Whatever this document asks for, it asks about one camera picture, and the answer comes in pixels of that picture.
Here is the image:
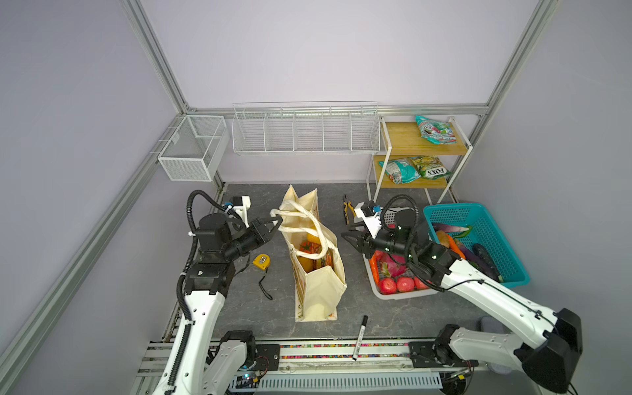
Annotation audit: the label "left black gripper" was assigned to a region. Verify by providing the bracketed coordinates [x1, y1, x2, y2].
[223, 216, 281, 261]

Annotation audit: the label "cream floral tote bag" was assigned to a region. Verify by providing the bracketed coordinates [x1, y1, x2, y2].
[270, 186, 347, 323]

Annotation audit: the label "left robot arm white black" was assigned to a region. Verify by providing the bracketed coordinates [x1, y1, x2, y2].
[154, 189, 283, 394]

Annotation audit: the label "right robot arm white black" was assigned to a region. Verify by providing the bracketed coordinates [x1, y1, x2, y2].
[342, 208, 583, 394]

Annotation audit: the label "teal white snack bag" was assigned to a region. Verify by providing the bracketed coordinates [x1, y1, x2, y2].
[379, 158, 421, 185]

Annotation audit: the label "green Fox's candy bag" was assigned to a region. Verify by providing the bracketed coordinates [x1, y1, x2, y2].
[410, 156, 451, 180]

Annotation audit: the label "teal pink snack bag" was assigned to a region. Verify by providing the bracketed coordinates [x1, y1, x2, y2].
[416, 116, 457, 145]

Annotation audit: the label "orange carrot in white basket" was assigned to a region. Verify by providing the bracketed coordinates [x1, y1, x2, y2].
[369, 255, 380, 286]

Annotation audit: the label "yellow tape measure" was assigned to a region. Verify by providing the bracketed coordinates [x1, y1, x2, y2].
[253, 253, 273, 301]

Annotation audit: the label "yellow black pliers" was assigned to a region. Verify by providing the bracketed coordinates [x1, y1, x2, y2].
[342, 194, 356, 225]

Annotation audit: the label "white plastic fruit basket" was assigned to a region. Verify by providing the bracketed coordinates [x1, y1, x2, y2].
[355, 205, 435, 301]

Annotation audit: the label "pink dragon fruit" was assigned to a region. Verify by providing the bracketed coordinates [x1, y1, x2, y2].
[380, 255, 407, 278]

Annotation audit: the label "red apple front left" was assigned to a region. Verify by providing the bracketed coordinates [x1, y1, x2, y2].
[379, 277, 398, 296]

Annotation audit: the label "red apple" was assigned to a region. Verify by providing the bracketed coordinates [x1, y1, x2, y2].
[379, 277, 398, 296]
[396, 276, 416, 293]

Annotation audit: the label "red apple front middle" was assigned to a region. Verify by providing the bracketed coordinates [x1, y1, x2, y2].
[396, 276, 416, 293]

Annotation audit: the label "black marker pen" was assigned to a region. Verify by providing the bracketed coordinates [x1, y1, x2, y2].
[352, 315, 369, 361]

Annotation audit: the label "brown potato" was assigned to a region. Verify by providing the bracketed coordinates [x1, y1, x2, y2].
[435, 230, 450, 249]

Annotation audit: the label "pale purple striped eggplant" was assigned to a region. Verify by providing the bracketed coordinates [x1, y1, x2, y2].
[433, 222, 472, 238]

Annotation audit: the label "orange carrot in teal basket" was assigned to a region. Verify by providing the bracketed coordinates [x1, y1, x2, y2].
[447, 235, 466, 259]

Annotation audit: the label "white mesh box basket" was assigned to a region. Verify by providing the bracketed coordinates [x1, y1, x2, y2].
[158, 115, 230, 182]

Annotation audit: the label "white wooden two-tier shelf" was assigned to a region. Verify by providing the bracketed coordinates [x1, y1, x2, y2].
[365, 116, 473, 206]

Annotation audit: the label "teal plastic vegetable basket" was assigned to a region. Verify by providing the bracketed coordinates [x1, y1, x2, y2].
[423, 203, 530, 288]

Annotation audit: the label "dark black cucumber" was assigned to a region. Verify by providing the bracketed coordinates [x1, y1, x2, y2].
[472, 244, 504, 283]

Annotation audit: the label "grey wrist rest pad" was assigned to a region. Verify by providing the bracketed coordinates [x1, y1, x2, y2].
[479, 316, 512, 375]

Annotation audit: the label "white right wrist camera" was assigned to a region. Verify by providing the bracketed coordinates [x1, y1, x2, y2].
[354, 200, 382, 239]

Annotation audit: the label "white wire wall basket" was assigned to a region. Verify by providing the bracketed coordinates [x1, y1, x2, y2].
[232, 101, 381, 155]

